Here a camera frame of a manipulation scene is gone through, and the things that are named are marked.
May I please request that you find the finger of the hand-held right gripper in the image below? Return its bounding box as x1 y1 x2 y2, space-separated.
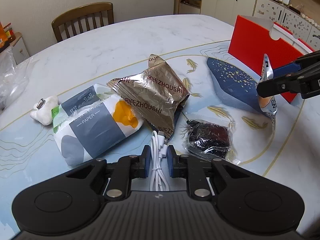
257 73 303 98
272 50 320 78

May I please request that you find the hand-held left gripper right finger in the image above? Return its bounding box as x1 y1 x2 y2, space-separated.
167 144 253 202

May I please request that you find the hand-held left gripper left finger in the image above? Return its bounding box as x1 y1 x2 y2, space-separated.
66 145 152 202

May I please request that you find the white charging cable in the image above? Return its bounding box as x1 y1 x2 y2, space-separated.
149 129 170 192

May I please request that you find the white snack pouch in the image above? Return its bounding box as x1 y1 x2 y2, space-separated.
256 54 279 119

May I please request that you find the red cardboard box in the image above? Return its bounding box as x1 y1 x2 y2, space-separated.
228 15 318 104

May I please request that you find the grey white tissue pack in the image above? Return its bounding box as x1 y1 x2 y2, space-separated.
52 84 145 167

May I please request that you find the gold foil snack packet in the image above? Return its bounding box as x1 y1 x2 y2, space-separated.
107 54 192 140

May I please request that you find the clear packet of dark snack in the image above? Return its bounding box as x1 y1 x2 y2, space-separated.
180 120 240 164

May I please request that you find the sticker covered white cabinet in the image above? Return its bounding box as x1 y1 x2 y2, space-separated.
252 0 320 50

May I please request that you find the white lower cabinet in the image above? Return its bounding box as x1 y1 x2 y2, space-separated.
200 0 258 22

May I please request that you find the clear plastic bag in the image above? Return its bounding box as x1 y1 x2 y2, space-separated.
0 47 30 110

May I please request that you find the wooden chair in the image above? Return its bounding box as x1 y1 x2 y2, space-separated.
52 2 114 43

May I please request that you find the small white side cabinet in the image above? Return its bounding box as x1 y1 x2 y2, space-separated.
11 32 30 64

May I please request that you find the glass jar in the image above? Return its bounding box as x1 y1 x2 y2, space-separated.
4 23 15 42

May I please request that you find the white plush keychain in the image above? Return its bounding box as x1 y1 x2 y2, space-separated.
30 95 59 126

